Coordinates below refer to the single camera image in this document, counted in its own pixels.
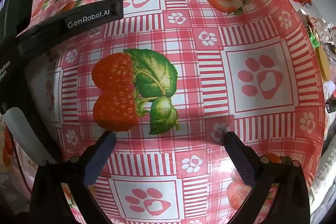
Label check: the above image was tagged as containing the white quilted cloth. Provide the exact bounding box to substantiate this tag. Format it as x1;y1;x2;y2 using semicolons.
307;145;336;224

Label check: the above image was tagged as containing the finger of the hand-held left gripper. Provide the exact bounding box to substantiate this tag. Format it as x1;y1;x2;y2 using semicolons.
16;0;124;57

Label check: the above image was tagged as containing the yellow box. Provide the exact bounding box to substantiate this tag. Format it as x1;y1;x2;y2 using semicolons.
314;45;332;81

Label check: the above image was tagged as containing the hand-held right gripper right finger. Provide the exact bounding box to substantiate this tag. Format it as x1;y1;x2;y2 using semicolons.
223;131;311;224

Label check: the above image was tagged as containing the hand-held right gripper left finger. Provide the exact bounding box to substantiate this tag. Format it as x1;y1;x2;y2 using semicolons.
30;130;117;224

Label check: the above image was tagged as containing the strawberry print plaid tablecloth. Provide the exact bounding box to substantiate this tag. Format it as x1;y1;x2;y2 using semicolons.
5;0;332;224

